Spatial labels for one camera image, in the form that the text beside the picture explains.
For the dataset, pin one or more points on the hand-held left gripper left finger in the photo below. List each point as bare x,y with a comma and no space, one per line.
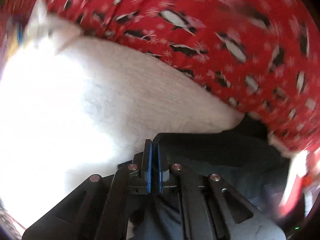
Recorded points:
149,170

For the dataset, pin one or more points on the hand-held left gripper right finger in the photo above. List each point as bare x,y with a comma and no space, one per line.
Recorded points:
160,172

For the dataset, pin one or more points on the dark navy zip jacket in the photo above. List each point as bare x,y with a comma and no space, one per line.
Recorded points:
225,150

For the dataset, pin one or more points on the white quilted bedspread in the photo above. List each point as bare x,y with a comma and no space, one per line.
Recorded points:
100,105

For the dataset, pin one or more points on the red printed blanket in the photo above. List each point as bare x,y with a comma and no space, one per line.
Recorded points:
200,30

